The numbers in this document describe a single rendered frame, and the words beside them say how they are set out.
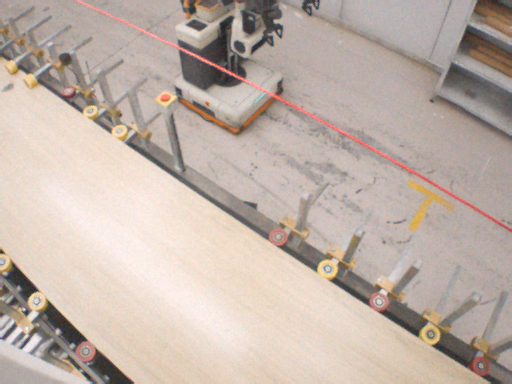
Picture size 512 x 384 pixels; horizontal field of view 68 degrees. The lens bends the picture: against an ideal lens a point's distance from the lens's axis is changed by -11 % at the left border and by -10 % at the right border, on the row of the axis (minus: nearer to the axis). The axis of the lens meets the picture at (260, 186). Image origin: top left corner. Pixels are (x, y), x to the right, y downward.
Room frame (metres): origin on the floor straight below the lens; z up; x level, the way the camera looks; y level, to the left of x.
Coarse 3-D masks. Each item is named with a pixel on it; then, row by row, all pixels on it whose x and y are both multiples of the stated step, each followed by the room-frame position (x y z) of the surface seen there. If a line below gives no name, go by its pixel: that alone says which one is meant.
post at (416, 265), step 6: (414, 264) 0.61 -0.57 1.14; (420, 264) 0.60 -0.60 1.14; (408, 270) 0.60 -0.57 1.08; (414, 270) 0.59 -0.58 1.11; (402, 276) 0.61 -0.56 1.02; (408, 276) 0.60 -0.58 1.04; (396, 282) 0.62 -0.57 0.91; (402, 282) 0.60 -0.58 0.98; (408, 282) 0.59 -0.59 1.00; (396, 288) 0.60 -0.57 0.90; (402, 288) 0.59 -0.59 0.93; (390, 300) 0.59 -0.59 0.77
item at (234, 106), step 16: (240, 64) 2.67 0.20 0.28; (256, 64) 2.68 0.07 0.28; (176, 80) 2.47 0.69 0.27; (240, 80) 2.48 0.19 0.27; (256, 80) 2.48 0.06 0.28; (272, 80) 2.50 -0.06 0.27; (192, 96) 2.34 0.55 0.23; (208, 96) 2.29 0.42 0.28; (224, 96) 2.29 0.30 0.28; (240, 96) 2.30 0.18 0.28; (256, 96) 2.32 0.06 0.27; (272, 96) 2.48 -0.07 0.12; (208, 112) 2.25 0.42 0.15; (224, 112) 2.16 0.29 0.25; (240, 112) 2.15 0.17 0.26; (256, 112) 2.30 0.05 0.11; (224, 128) 2.16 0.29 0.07; (240, 128) 2.13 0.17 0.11
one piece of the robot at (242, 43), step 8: (248, 0) 2.34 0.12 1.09; (240, 8) 2.36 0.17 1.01; (232, 24) 2.37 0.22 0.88; (240, 24) 2.34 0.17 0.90; (256, 24) 2.40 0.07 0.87; (232, 32) 2.36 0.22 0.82; (240, 32) 2.32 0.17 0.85; (256, 32) 2.39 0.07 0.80; (232, 40) 2.36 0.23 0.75; (240, 40) 2.32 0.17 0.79; (248, 40) 2.30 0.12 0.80; (256, 40) 2.34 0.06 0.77; (232, 48) 2.36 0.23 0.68; (240, 48) 2.32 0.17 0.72; (248, 48) 2.28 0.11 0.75; (248, 56) 2.30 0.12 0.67
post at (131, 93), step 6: (132, 90) 1.46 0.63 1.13; (132, 96) 1.44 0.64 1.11; (132, 102) 1.44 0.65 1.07; (138, 102) 1.46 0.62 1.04; (132, 108) 1.45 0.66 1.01; (138, 108) 1.46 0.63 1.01; (138, 114) 1.45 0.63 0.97; (138, 120) 1.44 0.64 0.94; (144, 120) 1.47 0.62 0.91; (138, 126) 1.45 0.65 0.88; (144, 126) 1.46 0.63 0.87; (144, 144) 1.44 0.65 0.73
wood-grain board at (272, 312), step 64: (0, 64) 1.98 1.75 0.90; (0, 128) 1.42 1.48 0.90; (64, 128) 1.41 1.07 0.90; (0, 192) 0.99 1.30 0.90; (64, 192) 1.01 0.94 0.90; (128, 192) 1.02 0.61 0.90; (192, 192) 1.04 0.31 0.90; (64, 256) 0.68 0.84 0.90; (128, 256) 0.70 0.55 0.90; (192, 256) 0.72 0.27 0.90; (256, 256) 0.73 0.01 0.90; (128, 320) 0.43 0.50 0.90; (192, 320) 0.45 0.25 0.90; (256, 320) 0.46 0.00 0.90; (320, 320) 0.46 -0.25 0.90; (384, 320) 0.46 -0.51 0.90
